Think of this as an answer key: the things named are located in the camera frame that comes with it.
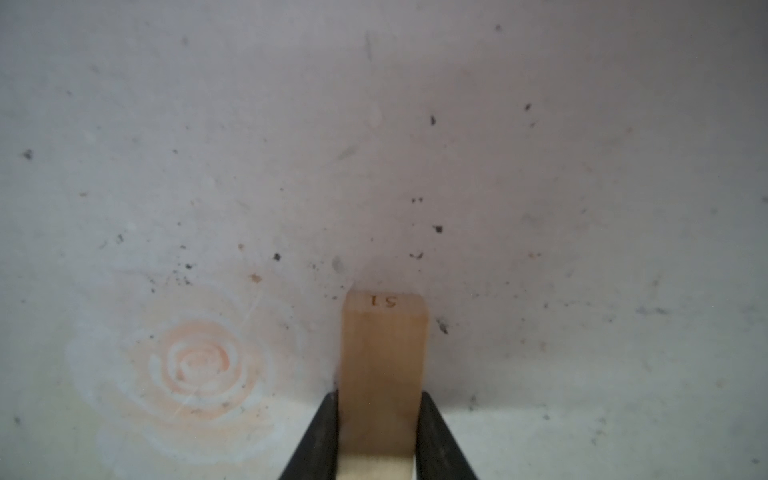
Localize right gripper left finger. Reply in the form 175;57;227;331
278;391;339;480

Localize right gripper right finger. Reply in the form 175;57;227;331
415;391;478;480

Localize plain wood block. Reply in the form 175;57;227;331
336;291;429;479

